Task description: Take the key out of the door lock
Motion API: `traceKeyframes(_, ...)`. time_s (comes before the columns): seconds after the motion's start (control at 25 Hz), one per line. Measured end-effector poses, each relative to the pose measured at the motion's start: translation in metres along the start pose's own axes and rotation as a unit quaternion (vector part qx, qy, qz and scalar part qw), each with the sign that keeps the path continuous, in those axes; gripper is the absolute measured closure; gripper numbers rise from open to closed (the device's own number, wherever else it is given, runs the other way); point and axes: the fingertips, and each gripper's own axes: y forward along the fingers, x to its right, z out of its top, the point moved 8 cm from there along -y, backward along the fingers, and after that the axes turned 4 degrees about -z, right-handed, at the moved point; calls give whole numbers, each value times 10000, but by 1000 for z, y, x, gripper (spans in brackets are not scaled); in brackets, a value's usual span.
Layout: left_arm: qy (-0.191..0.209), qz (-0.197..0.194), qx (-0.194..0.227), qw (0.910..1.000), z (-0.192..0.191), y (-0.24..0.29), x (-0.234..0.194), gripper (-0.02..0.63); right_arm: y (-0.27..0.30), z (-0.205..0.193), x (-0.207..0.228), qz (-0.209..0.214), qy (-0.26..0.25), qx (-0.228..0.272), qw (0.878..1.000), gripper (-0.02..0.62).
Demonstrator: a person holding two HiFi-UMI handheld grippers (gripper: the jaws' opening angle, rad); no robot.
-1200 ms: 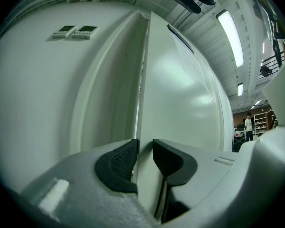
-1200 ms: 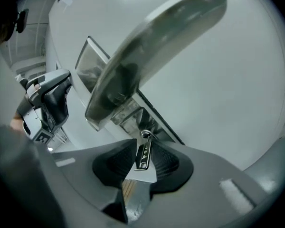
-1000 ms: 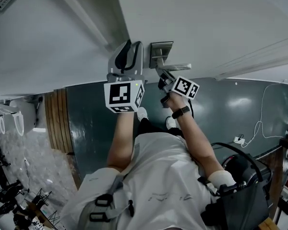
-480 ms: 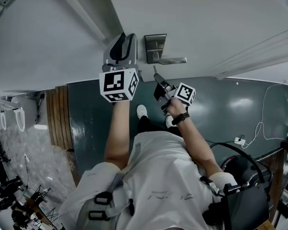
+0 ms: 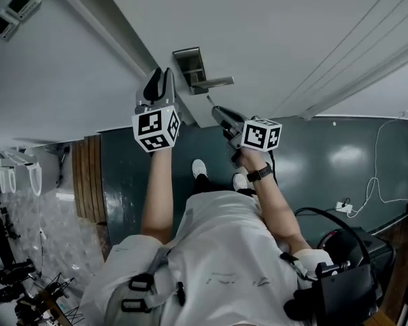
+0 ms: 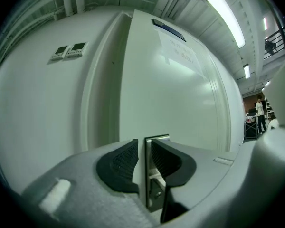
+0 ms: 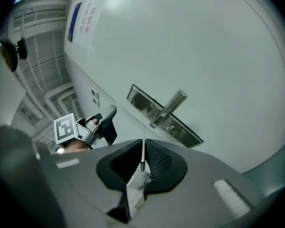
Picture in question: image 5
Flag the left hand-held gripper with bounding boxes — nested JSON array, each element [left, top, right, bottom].
[[131, 67, 182, 153]]

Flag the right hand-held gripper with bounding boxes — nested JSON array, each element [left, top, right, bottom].
[[211, 105, 283, 168]]

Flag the person's left forearm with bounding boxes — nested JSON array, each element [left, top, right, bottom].
[[139, 146, 175, 246]]

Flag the person's right forearm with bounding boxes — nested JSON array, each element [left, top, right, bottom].
[[239, 147, 313, 253]]

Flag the person's left white shoe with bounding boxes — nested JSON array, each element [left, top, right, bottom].
[[191, 158, 209, 180]]

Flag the person's white shoe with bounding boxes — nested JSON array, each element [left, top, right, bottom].
[[231, 172, 250, 194], [191, 158, 209, 180]]

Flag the black wristwatch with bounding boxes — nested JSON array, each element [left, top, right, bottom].
[[245, 162, 274, 183]]

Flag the person's right white shoe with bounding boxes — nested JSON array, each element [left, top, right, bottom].
[[231, 172, 250, 194]]

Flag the person's black trousers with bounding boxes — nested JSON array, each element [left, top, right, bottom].
[[191, 173, 256, 197]]

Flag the wooden floor step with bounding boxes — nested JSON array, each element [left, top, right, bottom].
[[71, 134, 107, 224]]

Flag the person's white shirt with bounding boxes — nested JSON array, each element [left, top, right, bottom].
[[80, 191, 335, 326]]

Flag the white power strip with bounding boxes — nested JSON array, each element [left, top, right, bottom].
[[335, 200, 355, 215]]

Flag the black box red trim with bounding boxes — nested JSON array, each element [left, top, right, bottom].
[[305, 227, 396, 285]]

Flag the black office chair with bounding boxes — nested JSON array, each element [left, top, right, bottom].
[[0, 211, 22, 268]]

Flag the wooden table metal legs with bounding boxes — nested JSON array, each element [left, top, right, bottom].
[[15, 272, 86, 326]]

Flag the metal door handle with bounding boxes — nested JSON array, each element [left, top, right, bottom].
[[172, 46, 235, 96]]

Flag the thick black cable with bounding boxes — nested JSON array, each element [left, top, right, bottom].
[[293, 206, 372, 268]]

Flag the thin white floor cable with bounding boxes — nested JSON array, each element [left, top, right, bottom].
[[350, 110, 408, 219]]

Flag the white wall switch panel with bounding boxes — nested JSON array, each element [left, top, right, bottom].
[[0, 12, 20, 42], [6, 0, 44, 20]]

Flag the grey harness strap black buckles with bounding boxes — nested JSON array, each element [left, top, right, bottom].
[[120, 242, 186, 314]]

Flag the black box with cable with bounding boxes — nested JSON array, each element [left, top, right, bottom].
[[283, 261, 377, 326]]

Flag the brown wooden frame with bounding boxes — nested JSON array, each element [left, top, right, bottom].
[[369, 211, 408, 326]]

